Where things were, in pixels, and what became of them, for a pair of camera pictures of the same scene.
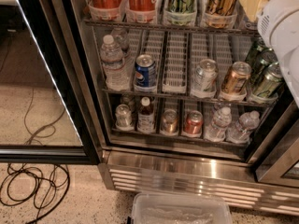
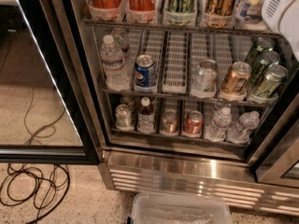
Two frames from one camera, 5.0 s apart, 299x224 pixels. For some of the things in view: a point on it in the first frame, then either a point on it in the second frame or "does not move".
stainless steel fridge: x=183 y=93 does not move
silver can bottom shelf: x=123 y=118 does not move
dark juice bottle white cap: x=146 y=119 does not move
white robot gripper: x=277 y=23 → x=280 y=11
